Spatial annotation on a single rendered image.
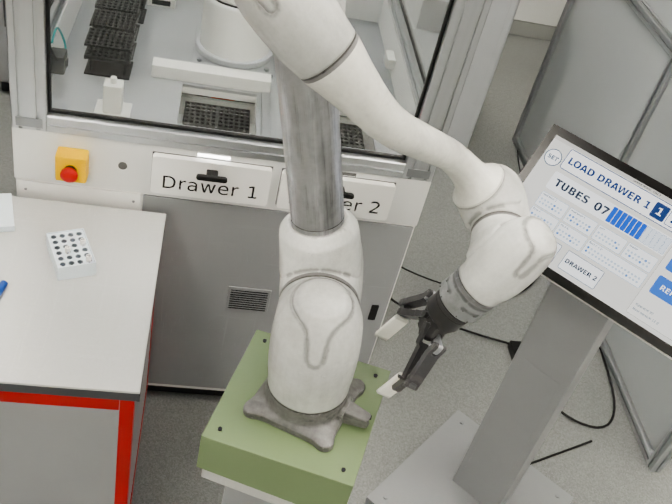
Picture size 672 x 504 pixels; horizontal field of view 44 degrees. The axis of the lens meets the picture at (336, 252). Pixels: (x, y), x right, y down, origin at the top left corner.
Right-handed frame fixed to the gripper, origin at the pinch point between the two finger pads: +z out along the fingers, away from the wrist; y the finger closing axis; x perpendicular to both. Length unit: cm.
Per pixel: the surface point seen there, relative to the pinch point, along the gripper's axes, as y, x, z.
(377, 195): -63, 8, 10
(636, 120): -162, 119, -11
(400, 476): -34, 66, 76
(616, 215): -40, 42, -31
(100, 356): -9, -41, 41
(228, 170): -60, -28, 23
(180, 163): -60, -39, 28
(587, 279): -30, 43, -20
